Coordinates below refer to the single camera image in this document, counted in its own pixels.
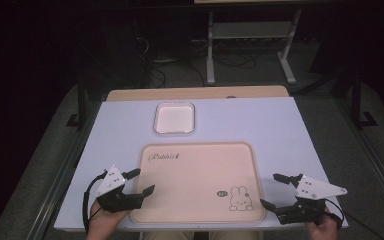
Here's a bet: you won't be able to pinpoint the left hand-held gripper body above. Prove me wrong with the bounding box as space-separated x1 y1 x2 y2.
95 165 145 214

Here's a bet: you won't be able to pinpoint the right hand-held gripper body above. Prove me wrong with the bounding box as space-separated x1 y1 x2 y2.
277 173 348 226

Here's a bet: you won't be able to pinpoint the person's right hand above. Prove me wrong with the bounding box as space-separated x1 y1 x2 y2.
306 212 341 240

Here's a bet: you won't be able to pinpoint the person's left hand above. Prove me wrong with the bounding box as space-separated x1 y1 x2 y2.
85 199 132 240

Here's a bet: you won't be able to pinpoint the pink rabbit print tray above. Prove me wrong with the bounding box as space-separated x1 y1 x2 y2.
129 141 267 225

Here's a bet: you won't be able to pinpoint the small white square dish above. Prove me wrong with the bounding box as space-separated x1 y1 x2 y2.
152 101 196 135

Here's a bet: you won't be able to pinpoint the black stand leg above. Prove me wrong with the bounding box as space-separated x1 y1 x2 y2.
344 64 379 130
65 75 89 132

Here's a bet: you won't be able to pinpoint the wooden table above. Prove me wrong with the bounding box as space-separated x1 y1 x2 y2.
106 85 290 102

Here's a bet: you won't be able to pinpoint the white metal stand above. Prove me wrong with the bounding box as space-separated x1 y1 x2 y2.
205 9 303 86

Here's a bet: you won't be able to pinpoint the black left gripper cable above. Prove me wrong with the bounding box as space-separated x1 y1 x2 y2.
82 170 109 234

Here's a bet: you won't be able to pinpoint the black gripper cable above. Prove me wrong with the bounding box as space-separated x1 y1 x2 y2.
82 170 109 234
324 198 384 240

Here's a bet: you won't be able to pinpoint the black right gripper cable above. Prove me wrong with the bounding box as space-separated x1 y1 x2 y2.
324 198 384 240

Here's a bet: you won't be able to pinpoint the black floor cables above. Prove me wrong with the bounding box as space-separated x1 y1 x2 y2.
136 36 258 89

